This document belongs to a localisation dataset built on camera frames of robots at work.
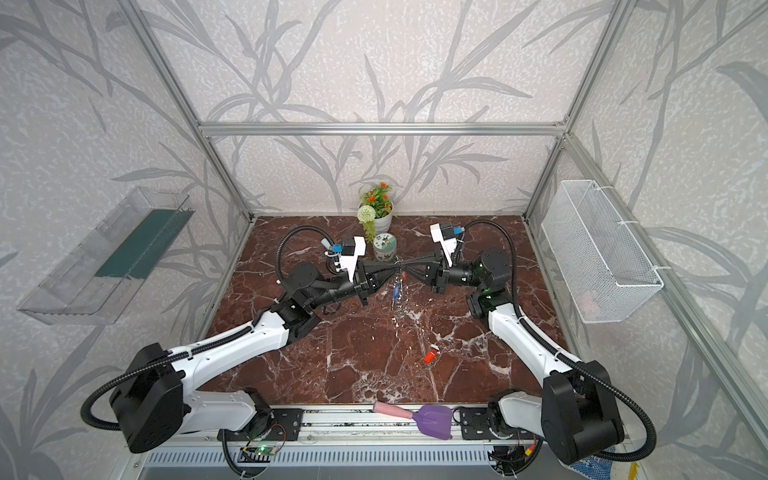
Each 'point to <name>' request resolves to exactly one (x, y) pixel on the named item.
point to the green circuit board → (258, 450)
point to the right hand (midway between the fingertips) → (404, 262)
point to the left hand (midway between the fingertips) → (400, 264)
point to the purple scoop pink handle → (434, 420)
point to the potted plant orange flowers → (375, 211)
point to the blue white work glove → (593, 467)
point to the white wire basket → (601, 264)
